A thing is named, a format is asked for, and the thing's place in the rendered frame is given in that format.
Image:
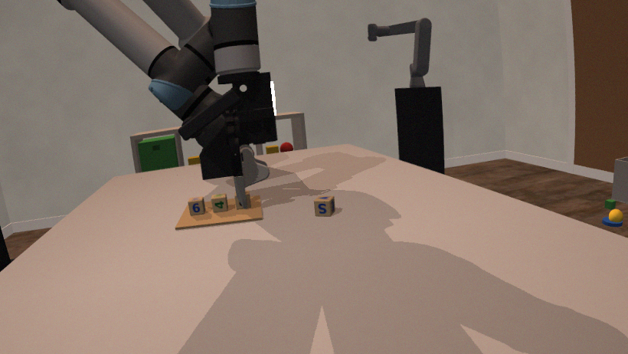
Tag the wooden letter block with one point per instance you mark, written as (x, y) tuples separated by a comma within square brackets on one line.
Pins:
[(219, 203), (238, 204), (324, 206), (196, 206)]

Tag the tan mat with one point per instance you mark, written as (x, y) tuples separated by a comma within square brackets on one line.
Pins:
[(231, 216)]

